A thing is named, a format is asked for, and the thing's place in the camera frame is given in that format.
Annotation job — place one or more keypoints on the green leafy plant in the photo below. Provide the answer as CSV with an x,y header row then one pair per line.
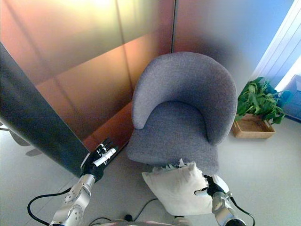
x,y
258,99

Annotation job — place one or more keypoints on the dark gray partition panel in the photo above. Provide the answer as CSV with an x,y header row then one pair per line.
x,y
35,122

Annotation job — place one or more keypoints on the blue storage box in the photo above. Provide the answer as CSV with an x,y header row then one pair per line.
x,y
294,101

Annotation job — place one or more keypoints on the black left robot foot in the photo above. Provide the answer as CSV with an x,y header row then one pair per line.
x,y
128,217

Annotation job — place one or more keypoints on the white fringed pillow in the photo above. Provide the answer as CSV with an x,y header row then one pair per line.
x,y
176,188

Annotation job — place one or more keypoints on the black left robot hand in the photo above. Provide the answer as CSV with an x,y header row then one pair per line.
x,y
94,168

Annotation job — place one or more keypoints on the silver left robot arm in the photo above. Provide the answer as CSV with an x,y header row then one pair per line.
x,y
77,200

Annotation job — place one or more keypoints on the gray fabric armchair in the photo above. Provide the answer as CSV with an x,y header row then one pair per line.
x,y
178,117

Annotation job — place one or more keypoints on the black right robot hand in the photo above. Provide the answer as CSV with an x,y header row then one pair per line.
x,y
212,186

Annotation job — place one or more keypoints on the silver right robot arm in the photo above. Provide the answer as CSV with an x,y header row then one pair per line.
x,y
222,207

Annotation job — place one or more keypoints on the wooden planter box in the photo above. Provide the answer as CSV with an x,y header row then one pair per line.
x,y
254,130

